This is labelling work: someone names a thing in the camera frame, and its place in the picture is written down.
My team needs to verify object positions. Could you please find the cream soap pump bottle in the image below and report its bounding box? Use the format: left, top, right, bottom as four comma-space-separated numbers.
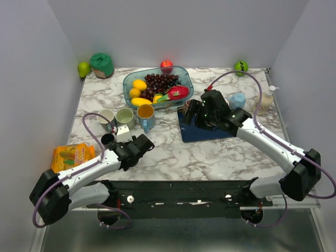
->
257, 86, 279, 116

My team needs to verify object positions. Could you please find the clear blue fruit container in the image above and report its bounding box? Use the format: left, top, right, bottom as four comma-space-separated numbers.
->
123, 66, 194, 109

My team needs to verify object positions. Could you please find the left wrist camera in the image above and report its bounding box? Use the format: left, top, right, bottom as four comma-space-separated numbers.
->
116, 124, 132, 143

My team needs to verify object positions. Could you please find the light blue faceted mug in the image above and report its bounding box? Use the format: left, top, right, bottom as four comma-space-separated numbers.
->
227, 92, 246, 110

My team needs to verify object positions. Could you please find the green pear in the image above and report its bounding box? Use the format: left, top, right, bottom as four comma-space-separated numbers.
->
78, 62, 91, 78

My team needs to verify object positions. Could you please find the butterfly blue mug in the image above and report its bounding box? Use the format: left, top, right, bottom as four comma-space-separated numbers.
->
136, 104, 155, 134

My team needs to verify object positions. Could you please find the green wrapped jar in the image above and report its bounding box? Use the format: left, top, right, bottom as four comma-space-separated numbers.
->
89, 53, 114, 79

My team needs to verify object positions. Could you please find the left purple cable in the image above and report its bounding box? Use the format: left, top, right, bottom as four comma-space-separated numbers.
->
31, 112, 118, 228

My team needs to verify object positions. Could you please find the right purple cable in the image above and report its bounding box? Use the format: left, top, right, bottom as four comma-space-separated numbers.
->
207, 70, 336, 199

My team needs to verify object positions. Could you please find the small yellow fruit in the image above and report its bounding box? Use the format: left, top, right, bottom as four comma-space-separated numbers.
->
153, 94, 162, 104

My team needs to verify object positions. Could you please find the yellow lemon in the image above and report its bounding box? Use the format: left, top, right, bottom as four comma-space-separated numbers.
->
132, 79, 147, 92

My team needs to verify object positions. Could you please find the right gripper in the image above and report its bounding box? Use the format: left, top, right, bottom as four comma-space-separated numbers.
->
181, 99, 218, 131

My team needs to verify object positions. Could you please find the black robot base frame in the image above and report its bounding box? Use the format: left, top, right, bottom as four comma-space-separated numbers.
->
83, 177, 274, 220

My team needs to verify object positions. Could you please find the green striped ball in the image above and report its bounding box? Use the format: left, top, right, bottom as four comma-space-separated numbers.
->
234, 60, 248, 76

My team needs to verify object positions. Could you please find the red apple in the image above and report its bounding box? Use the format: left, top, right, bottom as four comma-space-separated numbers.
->
160, 60, 173, 75

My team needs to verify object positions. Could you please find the orange fruit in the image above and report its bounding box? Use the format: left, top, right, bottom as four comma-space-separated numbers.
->
129, 88, 141, 99

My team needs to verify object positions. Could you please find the red dragon fruit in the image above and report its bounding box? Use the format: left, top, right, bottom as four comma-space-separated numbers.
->
157, 85, 189, 103

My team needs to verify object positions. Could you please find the dark blue tray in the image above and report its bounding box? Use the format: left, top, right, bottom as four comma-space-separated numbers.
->
177, 107, 233, 143

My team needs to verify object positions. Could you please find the dark grey blue mug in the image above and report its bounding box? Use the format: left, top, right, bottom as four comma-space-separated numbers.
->
96, 109, 117, 133

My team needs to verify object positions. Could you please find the orange snack bag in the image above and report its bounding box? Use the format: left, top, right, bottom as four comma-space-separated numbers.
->
51, 143, 96, 173

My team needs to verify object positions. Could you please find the brown striped mug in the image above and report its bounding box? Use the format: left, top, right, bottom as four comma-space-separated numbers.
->
182, 100, 191, 116

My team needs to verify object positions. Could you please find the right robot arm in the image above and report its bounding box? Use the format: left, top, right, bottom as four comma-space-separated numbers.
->
183, 90, 321, 206

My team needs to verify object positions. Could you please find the light green mug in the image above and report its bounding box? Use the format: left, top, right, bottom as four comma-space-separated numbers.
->
115, 108, 135, 130

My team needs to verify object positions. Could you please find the small navy mug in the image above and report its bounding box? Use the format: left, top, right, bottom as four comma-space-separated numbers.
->
101, 133, 116, 148

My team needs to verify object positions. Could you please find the yellow mango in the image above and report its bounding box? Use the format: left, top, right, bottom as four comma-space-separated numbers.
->
131, 97, 152, 107

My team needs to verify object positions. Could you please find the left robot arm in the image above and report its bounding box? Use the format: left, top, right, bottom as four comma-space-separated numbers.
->
29, 134, 154, 228

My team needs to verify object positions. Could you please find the purple grape bunch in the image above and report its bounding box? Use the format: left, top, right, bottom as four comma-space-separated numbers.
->
140, 73, 181, 102

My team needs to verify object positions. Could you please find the purple cable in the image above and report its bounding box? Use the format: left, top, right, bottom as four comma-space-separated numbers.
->
31, 112, 118, 228
207, 70, 336, 199

